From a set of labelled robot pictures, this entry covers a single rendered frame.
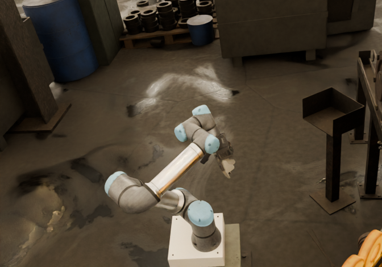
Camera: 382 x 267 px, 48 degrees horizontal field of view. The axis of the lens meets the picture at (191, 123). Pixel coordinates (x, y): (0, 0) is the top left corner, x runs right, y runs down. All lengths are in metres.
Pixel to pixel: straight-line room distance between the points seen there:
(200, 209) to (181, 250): 0.27
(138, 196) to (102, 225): 1.29
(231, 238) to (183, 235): 0.25
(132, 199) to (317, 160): 1.74
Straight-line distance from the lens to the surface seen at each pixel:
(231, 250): 2.25
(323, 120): 2.52
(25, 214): 3.36
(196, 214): 2.02
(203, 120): 1.92
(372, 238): 1.68
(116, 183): 1.81
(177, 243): 2.23
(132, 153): 3.50
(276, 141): 3.34
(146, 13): 5.32
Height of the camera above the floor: 2.06
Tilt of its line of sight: 34 degrees down
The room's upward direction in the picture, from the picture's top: 12 degrees counter-clockwise
